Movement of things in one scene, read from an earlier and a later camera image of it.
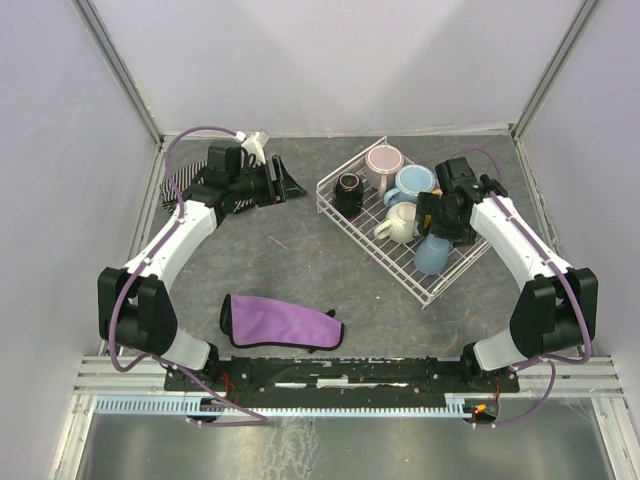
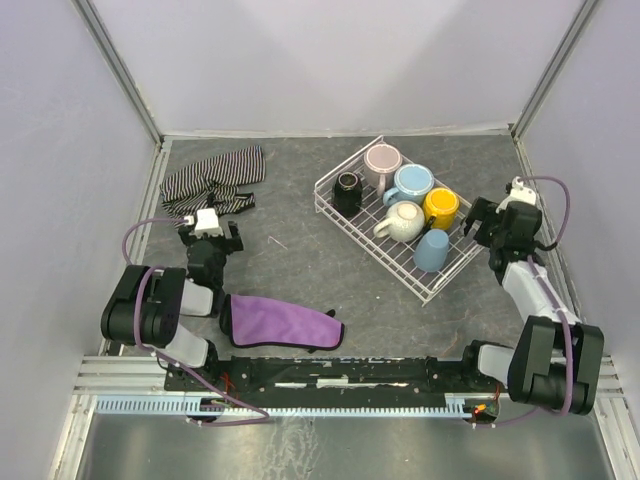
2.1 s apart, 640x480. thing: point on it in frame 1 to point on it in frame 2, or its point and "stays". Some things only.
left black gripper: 273,180 to 232,239
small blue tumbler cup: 432,255 stays
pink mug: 381,164 stays
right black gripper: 427,213 to 484,220
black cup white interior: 348,195 stays
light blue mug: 411,180 stays
